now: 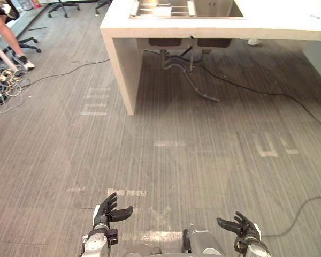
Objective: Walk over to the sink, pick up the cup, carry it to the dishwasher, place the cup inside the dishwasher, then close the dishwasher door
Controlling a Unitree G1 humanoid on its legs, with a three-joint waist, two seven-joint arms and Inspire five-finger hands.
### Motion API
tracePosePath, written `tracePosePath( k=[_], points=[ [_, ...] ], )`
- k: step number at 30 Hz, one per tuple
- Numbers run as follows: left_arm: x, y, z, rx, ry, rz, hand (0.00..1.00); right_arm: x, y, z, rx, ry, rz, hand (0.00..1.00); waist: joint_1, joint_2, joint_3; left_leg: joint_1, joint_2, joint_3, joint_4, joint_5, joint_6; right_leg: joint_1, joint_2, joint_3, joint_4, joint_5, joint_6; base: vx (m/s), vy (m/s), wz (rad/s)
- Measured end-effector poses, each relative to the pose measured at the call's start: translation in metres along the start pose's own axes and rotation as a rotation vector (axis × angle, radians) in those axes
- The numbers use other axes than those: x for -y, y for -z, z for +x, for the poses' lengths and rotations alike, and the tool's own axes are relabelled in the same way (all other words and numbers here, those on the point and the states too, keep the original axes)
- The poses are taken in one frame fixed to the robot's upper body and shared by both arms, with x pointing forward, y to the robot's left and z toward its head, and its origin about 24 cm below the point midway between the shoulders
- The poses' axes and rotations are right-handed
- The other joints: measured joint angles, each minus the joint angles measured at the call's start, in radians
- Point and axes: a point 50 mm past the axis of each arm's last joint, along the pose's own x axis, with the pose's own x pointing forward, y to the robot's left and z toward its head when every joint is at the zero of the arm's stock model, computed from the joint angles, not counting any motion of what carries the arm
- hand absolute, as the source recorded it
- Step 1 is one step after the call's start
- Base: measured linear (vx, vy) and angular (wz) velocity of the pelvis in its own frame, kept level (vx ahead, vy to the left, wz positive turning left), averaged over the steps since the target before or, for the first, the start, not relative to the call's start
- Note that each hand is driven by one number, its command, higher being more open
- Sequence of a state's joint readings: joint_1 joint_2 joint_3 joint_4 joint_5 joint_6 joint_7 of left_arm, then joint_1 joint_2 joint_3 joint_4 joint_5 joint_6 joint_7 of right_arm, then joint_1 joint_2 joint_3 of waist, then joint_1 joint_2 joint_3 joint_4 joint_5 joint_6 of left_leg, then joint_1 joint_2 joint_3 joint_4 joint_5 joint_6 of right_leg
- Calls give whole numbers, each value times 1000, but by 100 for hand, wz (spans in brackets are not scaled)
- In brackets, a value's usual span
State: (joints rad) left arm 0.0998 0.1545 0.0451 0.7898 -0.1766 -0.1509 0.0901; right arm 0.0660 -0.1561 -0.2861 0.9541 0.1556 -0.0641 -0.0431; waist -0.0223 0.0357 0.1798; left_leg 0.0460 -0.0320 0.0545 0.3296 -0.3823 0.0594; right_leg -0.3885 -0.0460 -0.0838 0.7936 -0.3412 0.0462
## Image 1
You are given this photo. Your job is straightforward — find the white sink counter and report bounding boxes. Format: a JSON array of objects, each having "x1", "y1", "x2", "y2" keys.
[{"x1": 100, "y1": 0, "x2": 321, "y2": 116}]

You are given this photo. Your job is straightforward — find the grey corrugated drain hose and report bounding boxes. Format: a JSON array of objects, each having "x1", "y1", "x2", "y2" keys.
[{"x1": 163, "y1": 55, "x2": 220, "y2": 103}]

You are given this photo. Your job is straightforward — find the tangle of cables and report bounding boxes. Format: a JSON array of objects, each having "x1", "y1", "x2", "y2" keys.
[{"x1": 0, "y1": 62, "x2": 32, "y2": 115}]

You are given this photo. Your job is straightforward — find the white table leg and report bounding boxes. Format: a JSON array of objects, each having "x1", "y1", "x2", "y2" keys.
[{"x1": 0, "y1": 34, "x2": 20, "y2": 73}]

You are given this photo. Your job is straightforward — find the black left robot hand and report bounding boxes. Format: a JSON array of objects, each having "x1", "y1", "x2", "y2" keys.
[{"x1": 92, "y1": 192, "x2": 134, "y2": 231}]

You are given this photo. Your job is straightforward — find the stainless steel sink basin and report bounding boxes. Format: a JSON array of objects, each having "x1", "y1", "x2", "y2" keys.
[{"x1": 194, "y1": 0, "x2": 244, "y2": 19}]

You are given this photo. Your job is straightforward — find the black office chair base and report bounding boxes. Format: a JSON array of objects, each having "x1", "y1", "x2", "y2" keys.
[
  {"x1": 47, "y1": 0, "x2": 81, "y2": 19},
  {"x1": 17, "y1": 37, "x2": 42, "y2": 54},
  {"x1": 95, "y1": 0, "x2": 112, "y2": 16}
]

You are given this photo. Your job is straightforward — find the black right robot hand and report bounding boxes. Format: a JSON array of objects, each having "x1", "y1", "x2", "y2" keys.
[{"x1": 216, "y1": 211, "x2": 263, "y2": 245}]

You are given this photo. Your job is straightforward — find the black floor cable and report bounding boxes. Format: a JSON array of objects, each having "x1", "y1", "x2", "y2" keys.
[
  {"x1": 21, "y1": 58, "x2": 110, "y2": 89},
  {"x1": 200, "y1": 64, "x2": 321, "y2": 136},
  {"x1": 263, "y1": 196, "x2": 321, "y2": 238}
]

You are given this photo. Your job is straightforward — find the silver robot leg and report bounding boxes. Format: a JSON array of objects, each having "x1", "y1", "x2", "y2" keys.
[{"x1": 123, "y1": 223, "x2": 225, "y2": 257}]

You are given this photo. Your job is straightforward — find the person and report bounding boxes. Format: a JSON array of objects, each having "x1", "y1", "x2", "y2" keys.
[{"x1": 0, "y1": 0, "x2": 36, "y2": 71}]

